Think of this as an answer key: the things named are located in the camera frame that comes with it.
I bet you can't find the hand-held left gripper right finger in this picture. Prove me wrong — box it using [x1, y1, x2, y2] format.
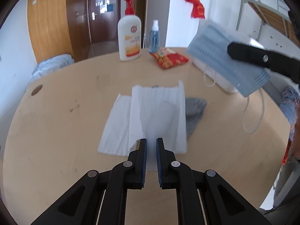
[157, 138, 272, 225]

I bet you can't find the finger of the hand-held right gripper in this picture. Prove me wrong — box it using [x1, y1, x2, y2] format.
[227, 42, 300, 83]

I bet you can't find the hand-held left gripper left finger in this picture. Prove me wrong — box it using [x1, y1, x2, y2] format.
[30, 139, 147, 225]

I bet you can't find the blue face mask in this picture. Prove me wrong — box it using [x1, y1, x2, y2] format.
[186, 20, 271, 134]

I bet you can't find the white foam box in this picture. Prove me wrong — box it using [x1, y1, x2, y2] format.
[192, 35, 265, 95]

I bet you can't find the grey cloth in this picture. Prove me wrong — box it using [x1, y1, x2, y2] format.
[185, 97, 208, 139]

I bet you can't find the metal bunk bed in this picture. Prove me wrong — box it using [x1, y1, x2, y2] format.
[235, 0, 297, 45]

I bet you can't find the patterned blue cloth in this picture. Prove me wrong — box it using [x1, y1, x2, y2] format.
[280, 85, 297, 125]

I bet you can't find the red snack packet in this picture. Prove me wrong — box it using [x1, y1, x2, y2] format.
[149, 47, 190, 70]

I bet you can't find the blue spray bottle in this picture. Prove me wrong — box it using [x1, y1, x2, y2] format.
[148, 20, 160, 53]

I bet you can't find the brown side door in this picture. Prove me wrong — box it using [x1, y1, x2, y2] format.
[140, 0, 150, 48]

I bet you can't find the white lotion pump bottle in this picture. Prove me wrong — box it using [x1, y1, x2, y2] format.
[117, 0, 142, 62]

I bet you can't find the light blue bedding bundle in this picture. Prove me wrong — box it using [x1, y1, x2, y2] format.
[31, 54, 75, 77]

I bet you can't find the dark brown entrance door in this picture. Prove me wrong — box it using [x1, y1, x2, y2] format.
[87, 0, 122, 45]

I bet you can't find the wooden wardrobe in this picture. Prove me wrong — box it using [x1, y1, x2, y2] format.
[27, 0, 88, 64]

